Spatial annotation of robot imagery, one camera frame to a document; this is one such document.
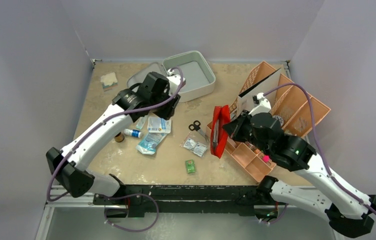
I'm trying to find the black handled scissors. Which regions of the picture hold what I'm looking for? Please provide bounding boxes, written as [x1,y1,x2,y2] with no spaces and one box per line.
[188,120,210,143]

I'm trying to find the grey open medicine case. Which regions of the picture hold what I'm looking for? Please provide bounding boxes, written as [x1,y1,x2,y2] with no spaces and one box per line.
[126,50,216,103]

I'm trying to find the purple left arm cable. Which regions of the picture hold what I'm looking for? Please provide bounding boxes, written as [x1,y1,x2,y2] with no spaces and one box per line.
[46,66,186,233]

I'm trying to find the pink sticky note block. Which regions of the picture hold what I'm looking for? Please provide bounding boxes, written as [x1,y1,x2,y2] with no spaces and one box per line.
[262,155,270,163]

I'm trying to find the clear bag of sachets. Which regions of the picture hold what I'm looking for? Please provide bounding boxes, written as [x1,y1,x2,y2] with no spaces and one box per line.
[180,131,210,157]

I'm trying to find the white blue mask packet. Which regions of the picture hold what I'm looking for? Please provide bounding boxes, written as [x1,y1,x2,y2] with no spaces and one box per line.
[147,116,172,134]

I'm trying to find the brown bottle orange cap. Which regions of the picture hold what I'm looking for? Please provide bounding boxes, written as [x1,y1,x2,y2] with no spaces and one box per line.
[114,132,125,143]

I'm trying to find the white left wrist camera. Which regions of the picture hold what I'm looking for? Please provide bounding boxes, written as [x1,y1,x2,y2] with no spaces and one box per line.
[167,74,181,96]

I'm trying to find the white sponge pad stack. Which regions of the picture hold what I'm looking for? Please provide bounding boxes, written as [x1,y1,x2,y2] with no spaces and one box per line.
[100,72,118,92]

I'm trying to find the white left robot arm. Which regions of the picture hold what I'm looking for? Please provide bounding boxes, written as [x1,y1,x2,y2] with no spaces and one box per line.
[46,67,186,205]

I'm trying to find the teal dotted gauze packet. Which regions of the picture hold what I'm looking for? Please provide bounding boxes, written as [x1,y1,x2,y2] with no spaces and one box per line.
[135,116,148,130]

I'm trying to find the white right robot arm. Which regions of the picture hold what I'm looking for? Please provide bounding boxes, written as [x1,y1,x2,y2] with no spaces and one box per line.
[224,111,376,238]

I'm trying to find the small green box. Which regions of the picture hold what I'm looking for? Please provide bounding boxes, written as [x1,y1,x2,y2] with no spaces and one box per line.
[185,159,196,174]

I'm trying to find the white bottle blue label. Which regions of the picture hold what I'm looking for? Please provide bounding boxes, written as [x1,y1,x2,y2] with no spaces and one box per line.
[123,128,143,139]

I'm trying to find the red fabric pouch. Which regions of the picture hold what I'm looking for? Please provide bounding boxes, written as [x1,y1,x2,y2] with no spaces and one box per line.
[210,105,231,159]

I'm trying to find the blue clear wipes packet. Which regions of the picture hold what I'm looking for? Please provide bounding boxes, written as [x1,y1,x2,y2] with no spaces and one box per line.
[136,132,168,155]

